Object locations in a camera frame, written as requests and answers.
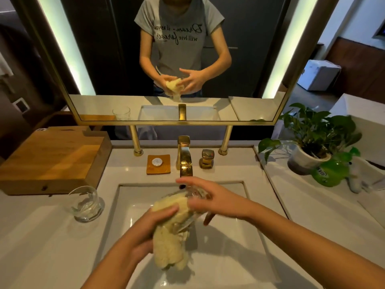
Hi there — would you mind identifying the person's right hand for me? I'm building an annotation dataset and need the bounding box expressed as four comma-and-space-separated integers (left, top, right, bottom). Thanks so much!
176, 176, 251, 227

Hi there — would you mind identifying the person's left hand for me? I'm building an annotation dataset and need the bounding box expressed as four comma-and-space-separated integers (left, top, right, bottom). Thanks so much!
126, 205, 180, 264

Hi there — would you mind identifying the yellow cleaning cloth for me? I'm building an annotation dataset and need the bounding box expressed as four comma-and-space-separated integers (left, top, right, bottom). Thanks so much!
150, 194, 197, 271

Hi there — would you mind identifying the clear drinking glass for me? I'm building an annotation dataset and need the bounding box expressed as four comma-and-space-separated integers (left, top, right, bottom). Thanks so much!
68, 185, 105, 223
164, 184, 213, 235

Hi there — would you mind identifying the person's left forearm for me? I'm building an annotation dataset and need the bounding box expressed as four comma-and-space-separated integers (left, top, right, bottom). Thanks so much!
81, 239, 143, 289

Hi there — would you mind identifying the person's right forearm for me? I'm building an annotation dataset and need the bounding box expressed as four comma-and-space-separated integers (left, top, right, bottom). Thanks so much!
247, 199, 385, 289

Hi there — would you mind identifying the white sink basin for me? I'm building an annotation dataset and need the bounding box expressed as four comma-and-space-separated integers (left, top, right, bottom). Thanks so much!
99, 181, 306, 289

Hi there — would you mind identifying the square wooden coaster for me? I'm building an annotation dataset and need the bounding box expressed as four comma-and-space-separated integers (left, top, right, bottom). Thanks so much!
146, 155, 171, 175

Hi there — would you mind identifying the gold faucet spout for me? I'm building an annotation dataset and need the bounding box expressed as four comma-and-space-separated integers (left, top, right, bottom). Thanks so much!
177, 135, 193, 178

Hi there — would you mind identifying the white and grey plant pot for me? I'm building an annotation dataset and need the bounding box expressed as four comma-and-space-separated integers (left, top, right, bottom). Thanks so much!
287, 145, 332, 176

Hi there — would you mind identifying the wooden box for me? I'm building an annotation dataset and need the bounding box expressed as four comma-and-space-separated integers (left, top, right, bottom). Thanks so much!
0, 126, 112, 196

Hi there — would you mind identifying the green plastic packet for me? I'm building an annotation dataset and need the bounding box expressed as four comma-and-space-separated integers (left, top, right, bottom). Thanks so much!
311, 159, 351, 188

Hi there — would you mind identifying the green leafy plant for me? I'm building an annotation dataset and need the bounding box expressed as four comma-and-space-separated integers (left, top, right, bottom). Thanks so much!
258, 103, 363, 166

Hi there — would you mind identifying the clear plastic wrap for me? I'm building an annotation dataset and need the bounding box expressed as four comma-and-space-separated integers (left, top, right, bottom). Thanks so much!
346, 156, 385, 194

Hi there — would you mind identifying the white storage cube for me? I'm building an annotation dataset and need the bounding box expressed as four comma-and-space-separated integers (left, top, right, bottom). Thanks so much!
297, 59, 342, 92

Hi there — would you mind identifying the gold framed lit mirror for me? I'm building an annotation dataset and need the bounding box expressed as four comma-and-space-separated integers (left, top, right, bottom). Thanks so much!
9, 0, 342, 126

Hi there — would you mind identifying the large white box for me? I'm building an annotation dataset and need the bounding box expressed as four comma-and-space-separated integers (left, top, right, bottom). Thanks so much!
329, 93, 385, 167

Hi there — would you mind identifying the gold faucet handle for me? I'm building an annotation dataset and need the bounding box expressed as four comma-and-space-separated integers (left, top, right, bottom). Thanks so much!
199, 149, 215, 169

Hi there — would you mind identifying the gold mirror support post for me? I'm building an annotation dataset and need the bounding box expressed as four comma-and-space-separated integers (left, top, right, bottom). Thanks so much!
218, 125, 233, 156
129, 125, 144, 157

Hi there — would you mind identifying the white wall socket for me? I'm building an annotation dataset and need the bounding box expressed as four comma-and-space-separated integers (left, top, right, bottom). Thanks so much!
13, 99, 31, 113

